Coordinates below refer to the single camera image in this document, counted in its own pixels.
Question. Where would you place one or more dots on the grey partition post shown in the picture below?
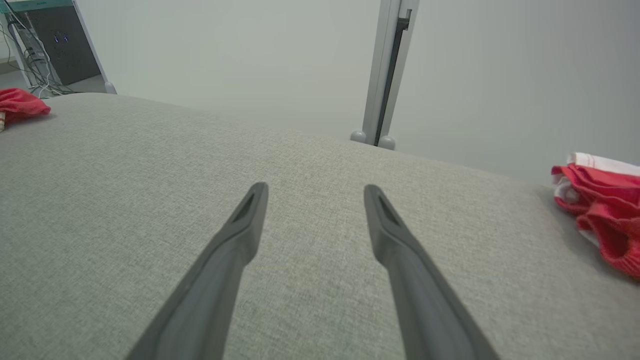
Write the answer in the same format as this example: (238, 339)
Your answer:
(385, 65)

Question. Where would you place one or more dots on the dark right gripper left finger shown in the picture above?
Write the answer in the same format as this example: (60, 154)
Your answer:
(215, 290)

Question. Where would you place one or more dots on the red Bulls jersey white sleeves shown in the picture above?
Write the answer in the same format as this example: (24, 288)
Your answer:
(20, 105)

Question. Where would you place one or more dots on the red shorts white trim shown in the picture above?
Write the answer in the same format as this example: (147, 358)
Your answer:
(607, 205)

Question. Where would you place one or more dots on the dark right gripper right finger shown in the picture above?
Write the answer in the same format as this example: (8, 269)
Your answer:
(420, 300)

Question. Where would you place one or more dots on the grey cylindrical post foot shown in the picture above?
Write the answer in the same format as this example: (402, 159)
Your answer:
(386, 143)
(358, 136)

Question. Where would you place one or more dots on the dark grey equipment cabinet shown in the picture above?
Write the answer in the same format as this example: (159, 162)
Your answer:
(65, 45)

